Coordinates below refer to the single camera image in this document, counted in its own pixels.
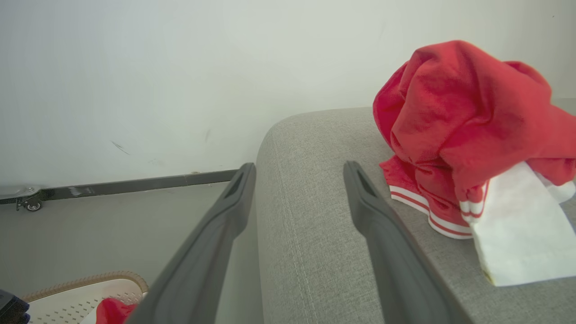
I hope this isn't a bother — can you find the grey fabric sofa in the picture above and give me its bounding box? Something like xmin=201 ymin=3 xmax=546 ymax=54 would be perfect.
xmin=256 ymin=99 xmax=576 ymax=324

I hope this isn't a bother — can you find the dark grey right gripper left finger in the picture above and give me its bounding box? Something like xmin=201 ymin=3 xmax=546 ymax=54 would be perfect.
xmin=126 ymin=162 xmax=257 ymax=324

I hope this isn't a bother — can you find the cream perforated laundry basket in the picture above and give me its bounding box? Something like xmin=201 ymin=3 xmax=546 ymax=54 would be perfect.
xmin=20 ymin=271 xmax=149 ymax=324

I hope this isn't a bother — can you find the black caster wheel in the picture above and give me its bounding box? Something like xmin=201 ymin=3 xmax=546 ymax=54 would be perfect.
xmin=16 ymin=196 xmax=42 ymax=212

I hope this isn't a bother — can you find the plain red garment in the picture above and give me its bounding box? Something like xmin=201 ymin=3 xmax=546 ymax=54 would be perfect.
xmin=95 ymin=298 xmax=138 ymax=324

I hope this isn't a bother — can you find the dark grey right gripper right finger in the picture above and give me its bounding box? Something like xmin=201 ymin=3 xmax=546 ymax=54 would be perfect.
xmin=343 ymin=161 xmax=473 ymax=324

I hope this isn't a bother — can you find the red garment with white band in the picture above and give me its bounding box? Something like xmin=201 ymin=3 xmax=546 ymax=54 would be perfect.
xmin=373 ymin=40 xmax=576 ymax=287

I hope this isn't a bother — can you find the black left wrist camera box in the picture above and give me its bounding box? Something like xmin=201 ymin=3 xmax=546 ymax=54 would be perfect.
xmin=0 ymin=289 xmax=31 ymax=324

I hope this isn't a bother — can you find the black baseboard strip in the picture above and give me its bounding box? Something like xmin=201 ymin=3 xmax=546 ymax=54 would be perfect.
xmin=0 ymin=169 xmax=239 ymax=205

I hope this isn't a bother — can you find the grey metal frame foot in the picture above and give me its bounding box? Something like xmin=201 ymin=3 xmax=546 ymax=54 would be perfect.
xmin=0 ymin=185 xmax=42 ymax=201

